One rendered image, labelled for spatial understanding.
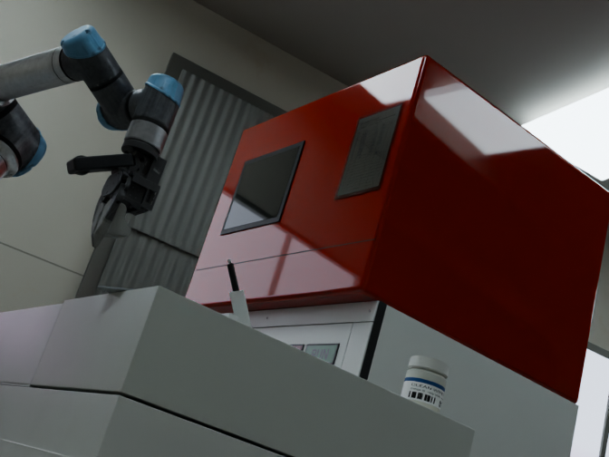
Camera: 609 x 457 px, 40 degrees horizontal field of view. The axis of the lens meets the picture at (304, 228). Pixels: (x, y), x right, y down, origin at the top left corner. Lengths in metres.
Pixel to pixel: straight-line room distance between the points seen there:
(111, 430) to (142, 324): 0.14
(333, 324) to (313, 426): 0.65
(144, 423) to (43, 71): 0.89
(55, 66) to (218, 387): 0.83
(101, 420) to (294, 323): 0.96
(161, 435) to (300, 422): 0.22
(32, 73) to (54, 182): 2.16
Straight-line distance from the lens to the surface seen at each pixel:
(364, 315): 1.80
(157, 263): 3.94
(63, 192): 3.94
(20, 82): 1.85
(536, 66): 4.19
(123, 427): 1.10
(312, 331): 1.93
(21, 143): 2.00
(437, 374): 1.47
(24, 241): 3.87
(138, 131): 1.62
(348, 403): 1.29
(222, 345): 1.16
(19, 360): 1.53
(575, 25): 3.90
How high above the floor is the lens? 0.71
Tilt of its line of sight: 20 degrees up
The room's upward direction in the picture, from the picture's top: 17 degrees clockwise
